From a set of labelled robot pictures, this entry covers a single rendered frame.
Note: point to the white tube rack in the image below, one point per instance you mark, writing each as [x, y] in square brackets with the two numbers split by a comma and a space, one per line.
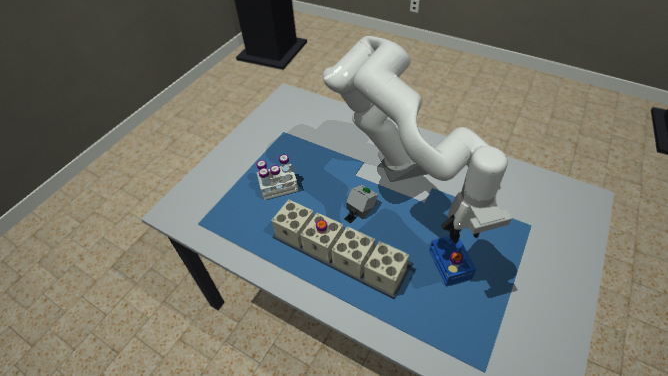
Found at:
[290, 185]

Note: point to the blue bench mat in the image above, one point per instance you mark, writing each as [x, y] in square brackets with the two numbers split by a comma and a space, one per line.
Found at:
[461, 320]

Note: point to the blue tube rack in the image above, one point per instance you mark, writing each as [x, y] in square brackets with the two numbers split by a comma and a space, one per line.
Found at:
[462, 274]

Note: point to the beige bucket adapter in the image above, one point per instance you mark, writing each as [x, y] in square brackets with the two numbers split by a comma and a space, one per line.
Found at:
[351, 251]
[291, 221]
[320, 245]
[382, 261]

